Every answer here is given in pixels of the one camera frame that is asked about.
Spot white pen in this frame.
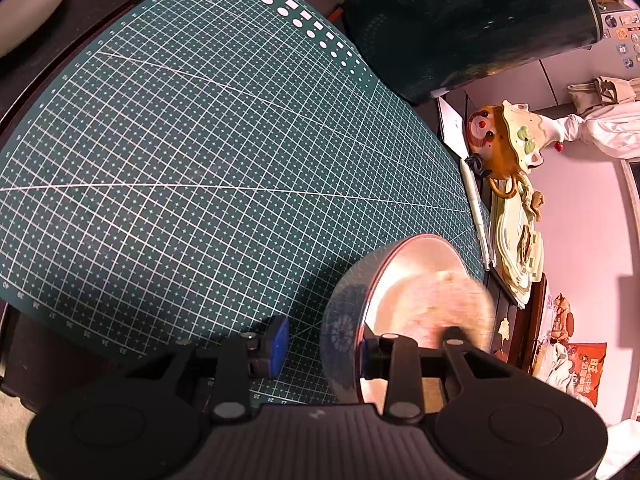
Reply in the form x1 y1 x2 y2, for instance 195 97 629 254
460 157 488 266

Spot beige hanging tote bag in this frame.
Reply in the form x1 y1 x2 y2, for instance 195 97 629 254
567 76 640 121

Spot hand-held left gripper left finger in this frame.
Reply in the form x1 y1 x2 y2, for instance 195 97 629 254
122 316 291 423

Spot green cutting mat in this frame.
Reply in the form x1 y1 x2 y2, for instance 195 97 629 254
0 0 488 406

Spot dark green kettle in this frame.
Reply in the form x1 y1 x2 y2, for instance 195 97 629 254
342 0 601 106

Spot white crumpled cloth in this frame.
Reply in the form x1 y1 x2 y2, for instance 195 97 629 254
534 344 586 396

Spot white paper card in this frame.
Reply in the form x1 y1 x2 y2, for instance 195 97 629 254
436 96 473 158

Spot orange plush toy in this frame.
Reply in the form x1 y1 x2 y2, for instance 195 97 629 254
550 292 576 346

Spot white oval sponge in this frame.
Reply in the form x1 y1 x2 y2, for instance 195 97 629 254
380 270 493 351

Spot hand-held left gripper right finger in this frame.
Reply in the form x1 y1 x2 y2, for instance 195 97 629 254
361 332 521 423

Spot pale cloth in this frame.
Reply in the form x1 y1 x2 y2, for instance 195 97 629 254
595 417 640 480

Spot stack of pale green lids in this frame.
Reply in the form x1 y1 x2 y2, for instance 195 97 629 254
490 175 546 311

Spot black binder clip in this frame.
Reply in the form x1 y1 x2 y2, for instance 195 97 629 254
465 152 493 178

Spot orange bear ceramic mug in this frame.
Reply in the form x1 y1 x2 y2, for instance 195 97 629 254
466 105 546 198

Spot beige crumpled fabric scrap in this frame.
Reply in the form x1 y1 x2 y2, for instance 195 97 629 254
522 187 546 221

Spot brown wooden cabinet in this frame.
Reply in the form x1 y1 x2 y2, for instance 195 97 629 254
520 275 551 376

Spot orange snack bag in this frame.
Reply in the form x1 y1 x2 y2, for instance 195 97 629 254
565 342 608 408

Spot white hanging clothes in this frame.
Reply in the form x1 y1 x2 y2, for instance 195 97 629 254
580 105 640 158

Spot grey refrigerator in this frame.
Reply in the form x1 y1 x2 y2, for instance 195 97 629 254
465 0 640 126

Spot clear pen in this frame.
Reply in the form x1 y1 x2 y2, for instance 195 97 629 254
477 195 497 271

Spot small pale green container lid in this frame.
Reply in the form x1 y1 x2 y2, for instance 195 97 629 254
500 185 538 281

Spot white ceramic bowl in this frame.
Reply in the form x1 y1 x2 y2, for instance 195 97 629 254
321 232 496 406

